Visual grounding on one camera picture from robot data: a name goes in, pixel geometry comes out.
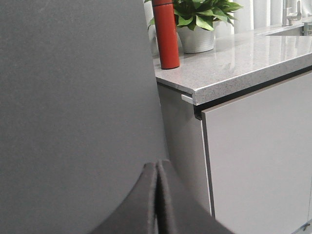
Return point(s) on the grey speckled kitchen countertop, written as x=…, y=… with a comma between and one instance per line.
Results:
x=238, y=62

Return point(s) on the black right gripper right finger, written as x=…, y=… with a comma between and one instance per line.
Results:
x=176, y=210

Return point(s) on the dark grey fridge door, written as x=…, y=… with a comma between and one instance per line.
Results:
x=79, y=112

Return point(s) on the silver kitchen faucet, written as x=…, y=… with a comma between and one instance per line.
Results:
x=287, y=16

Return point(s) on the green potted plant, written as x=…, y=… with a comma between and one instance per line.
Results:
x=194, y=21

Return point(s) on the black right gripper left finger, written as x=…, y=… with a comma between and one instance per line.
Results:
x=136, y=214

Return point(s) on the red cylindrical bottle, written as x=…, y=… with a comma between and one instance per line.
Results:
x=163, y=11

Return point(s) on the light grey cabinet body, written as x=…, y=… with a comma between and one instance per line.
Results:
x=184, y=135

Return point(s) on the light grey cabinet door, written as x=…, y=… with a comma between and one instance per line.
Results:
x=260, y=153

